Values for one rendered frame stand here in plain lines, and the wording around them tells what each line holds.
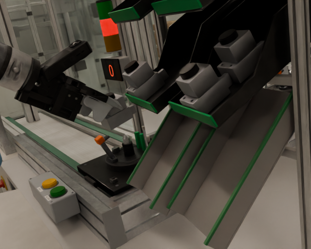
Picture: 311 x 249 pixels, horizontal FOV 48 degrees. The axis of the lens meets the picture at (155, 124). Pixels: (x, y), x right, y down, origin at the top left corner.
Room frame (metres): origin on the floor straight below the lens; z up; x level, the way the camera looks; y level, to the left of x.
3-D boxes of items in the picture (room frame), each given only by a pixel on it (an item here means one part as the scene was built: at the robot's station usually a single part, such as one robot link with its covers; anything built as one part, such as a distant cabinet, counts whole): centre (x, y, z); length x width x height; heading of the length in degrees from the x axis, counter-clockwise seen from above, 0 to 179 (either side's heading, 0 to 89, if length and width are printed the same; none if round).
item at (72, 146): (1.18, 0.22, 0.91); 0.84 x 0.28 x 0.10; 31
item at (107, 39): (1.13, 0.09, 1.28); 0.05 x 0.05 x 0.05
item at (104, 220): (1.06, 0.36, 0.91); 0.89 x 0.06 x 0.11; 31
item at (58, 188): (0.81, 0.28, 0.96); 0.04 x 0.04 x 0.02
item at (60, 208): (0.87, 0.32, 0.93); 0.21 x 0.07 x 0.06; 31
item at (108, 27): (1.13, 0.09, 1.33); 0.05 x 0.05 x 0.05
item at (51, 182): (0.87, 0.32, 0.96); 0.04 x 0.04 x 0.02
